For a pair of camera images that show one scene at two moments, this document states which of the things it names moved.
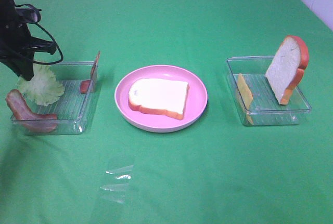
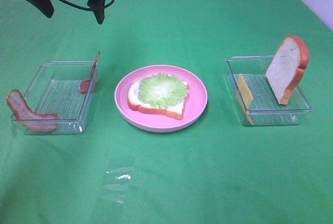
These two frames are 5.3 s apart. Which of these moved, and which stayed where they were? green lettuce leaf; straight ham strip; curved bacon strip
Moved: green lettuce leaf
Stayed: straight ham strip; curved bacon strip
